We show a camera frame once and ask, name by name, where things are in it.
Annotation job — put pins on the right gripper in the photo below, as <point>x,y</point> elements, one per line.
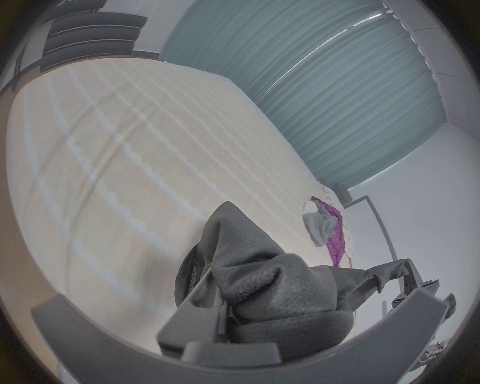
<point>412,277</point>

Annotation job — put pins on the black T-shirt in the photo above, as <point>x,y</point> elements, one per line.
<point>270,285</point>

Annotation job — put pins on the blue-green curtain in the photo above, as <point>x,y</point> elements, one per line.
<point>243,37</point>
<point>356,112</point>

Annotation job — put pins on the white printed pillow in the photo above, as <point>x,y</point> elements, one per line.
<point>328,193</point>

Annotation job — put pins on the black dressing table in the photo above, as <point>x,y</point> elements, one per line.
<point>80,5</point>

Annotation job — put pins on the purple satin garment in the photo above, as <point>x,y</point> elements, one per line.
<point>335,243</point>

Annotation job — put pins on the bed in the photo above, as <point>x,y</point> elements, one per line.
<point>131,150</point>

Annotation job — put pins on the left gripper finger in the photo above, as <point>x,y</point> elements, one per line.
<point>195,322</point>

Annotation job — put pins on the grey garment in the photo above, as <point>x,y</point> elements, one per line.
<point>318,227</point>

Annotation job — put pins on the grey bedside table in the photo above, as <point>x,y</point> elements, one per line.
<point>342,191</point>

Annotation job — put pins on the white garment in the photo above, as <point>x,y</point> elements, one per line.
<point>309,208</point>

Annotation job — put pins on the black chest of drawers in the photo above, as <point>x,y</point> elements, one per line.
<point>90,41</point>

